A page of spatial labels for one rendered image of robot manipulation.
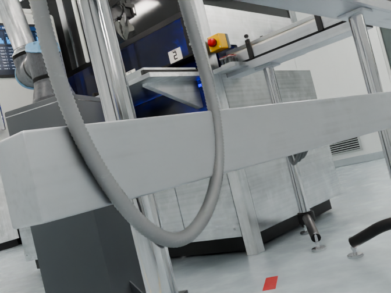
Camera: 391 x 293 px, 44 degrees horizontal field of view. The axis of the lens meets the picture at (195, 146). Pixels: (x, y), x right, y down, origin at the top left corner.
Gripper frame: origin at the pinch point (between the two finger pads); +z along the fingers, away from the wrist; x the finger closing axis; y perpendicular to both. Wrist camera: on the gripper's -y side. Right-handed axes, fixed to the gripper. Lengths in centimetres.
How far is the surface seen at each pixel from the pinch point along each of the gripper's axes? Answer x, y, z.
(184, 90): -2.4, 27.7, 25.6
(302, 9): -84, -7, 23
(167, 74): -10.9, 9.4, 20.3
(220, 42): -21.4, 38.1, 8.7
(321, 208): -5, 121, 103
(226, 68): -20.8, 38.5, 20.7
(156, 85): -2.4, 10.1, 22.6
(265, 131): -92, -57, 58
